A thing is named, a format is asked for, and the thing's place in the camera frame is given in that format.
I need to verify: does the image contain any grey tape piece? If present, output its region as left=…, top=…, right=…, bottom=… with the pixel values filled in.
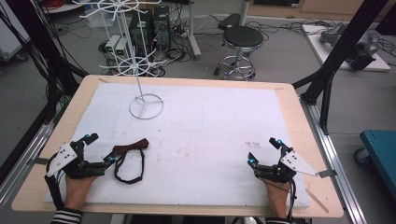
left=318, top=169, right=338, bottom=179
left=27, top=157, right=50, bottom=166

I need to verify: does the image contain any blue cart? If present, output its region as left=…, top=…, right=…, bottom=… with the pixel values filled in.
left=354, top=129, right=396, bottom=201

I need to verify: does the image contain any black flat device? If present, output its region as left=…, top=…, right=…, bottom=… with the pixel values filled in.
left=217, top=12, right=242, bottom=31

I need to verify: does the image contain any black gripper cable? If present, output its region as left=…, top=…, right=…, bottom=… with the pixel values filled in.
left=286, top=178, right=298, bottom=220
left=44, top=161, right=65, bottom=210

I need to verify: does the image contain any white wire display rack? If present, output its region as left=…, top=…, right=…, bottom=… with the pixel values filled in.
left=72, top=0, right=165, bottom=121

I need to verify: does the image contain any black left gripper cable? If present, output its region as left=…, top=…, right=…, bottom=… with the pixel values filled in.
left=44, top=161, right=65, bottom=210

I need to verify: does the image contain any black metal frame strut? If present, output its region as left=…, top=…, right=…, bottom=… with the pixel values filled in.
left=291, top=0, right=390, bottom=136
left=0, top=0, right=90, bottom=125

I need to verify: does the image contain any white foam mat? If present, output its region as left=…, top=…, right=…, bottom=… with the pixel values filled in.
left=44, top=81, right=311, bottom=210

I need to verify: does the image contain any black round stool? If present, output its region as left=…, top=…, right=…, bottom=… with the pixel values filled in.
left=213, top=24, right=264, bottom=81

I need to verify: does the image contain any person's right hand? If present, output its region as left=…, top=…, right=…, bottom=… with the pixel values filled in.
left=263, top=179, right=292, bottom=219

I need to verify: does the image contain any grey metal stand leg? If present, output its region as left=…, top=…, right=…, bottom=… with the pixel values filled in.
left=186, top=0, right=203, bottom=61

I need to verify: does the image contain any aluminium table rail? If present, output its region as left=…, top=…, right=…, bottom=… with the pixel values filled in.
left=0, top=102, right=64, bottom=209
left=299, top=98, right=369, bottom=224

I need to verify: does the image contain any dark red black strap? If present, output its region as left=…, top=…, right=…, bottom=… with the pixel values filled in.
left=112, top=137, right=150, bottom=186

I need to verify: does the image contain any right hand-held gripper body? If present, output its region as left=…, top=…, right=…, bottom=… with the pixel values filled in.
left=255, top=146, right=318, bottom=184

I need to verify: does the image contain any person's left hand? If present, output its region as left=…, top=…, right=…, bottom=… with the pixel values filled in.
left=64, top=175, right=98, bottom=211

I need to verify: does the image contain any tangle of floor cables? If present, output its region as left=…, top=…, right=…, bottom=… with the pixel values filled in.
left=202, top=13, right=337, bottom=36

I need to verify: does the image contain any small white box device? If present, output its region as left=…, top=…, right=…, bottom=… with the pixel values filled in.
left=114, top=36, right=129, bottom=58
left=105, top=34, right=121, bottom=54

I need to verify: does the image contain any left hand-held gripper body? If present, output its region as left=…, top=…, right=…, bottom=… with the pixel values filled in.
left=46, top=140, right=107, bottom=180

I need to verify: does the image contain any white board with grey device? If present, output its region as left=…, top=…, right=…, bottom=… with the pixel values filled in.
left=301, top=22, right=392, bottom=73

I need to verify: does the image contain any person's left striped sleeve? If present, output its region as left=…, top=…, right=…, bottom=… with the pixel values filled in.
left=50, top=207, right=84, bottom=224

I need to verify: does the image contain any black computer tower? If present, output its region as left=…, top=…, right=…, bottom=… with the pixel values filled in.
left=151, top=5, right=172, bottom=50
left=128, top=8, right=154, bottom=60

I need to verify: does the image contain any thin wooden stick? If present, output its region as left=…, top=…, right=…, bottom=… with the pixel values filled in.
left=304, top=188, right=330, bottom=215

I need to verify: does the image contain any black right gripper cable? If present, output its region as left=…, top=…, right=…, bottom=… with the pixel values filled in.
left=286, top=178, right=298, bottom=220

